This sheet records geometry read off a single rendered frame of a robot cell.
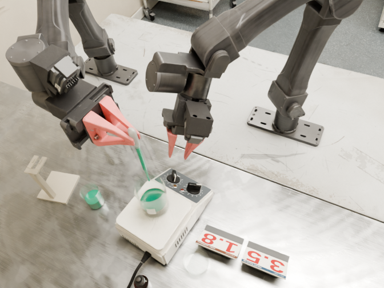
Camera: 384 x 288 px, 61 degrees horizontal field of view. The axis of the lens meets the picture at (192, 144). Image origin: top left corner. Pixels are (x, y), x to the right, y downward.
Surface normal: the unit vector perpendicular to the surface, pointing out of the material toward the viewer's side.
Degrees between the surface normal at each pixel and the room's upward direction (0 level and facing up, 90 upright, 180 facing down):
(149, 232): 0
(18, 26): 90
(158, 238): 0
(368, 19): 0
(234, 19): 24
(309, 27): 78
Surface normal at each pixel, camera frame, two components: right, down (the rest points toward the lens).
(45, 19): -0.01, -0.26
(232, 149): -0.06, -0.60
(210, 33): -0.44, -0.41
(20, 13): 0.89, 0.33
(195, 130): 0.15, 0.51
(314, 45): 0.30, 0.76
